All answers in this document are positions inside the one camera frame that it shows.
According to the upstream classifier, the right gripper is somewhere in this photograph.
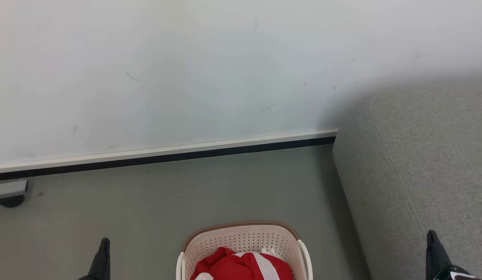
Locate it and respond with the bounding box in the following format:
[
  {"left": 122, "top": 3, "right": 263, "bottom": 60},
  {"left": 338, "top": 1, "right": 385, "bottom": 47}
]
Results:
[{"left": 426, "top": 230, "right": 478, "bottom": 280}]

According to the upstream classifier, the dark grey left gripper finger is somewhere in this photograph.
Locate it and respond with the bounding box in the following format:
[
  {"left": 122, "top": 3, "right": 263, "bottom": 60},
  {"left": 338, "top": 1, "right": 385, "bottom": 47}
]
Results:
[{"left": 88, "top": 238, "right": 111, "bottom": 280}]

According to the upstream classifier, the red and white garment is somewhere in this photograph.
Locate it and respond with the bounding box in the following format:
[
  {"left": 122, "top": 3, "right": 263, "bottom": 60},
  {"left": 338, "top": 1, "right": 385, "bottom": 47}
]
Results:
[{"left": 190, "top": 247, "right": 294, "bottom": 280}]

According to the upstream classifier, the grey fabric sofa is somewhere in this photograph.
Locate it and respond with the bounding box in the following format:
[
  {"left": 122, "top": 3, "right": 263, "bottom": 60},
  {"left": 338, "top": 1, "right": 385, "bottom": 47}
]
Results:
[{"left": 333, "top": 80, "right": 482, "bottom": 280}]

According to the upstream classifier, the black round furniture foot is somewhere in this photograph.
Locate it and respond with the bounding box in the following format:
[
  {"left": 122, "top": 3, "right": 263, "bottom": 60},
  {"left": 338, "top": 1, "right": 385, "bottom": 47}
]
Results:
[{"left": 0, "top": 194, "right": 25, "bottom": 208}]

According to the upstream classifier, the grey furniture base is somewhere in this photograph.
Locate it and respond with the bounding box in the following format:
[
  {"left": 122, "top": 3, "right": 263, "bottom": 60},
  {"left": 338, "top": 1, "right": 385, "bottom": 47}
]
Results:
[{"left": 0, "top": 179, "right": 28, "bottom": 201}]

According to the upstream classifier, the cream perforated laundry basket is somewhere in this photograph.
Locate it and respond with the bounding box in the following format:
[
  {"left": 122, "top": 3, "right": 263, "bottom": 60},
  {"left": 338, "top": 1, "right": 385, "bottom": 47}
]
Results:
[{"left": 176, "top": 221, "right": 314, "bottom": 280}]

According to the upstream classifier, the white black wall baseboard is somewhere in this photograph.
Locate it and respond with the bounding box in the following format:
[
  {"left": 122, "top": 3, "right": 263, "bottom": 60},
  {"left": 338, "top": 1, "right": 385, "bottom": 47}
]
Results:
[{"left": 0, "top": 129, "right": 338, "bottom": 182}]

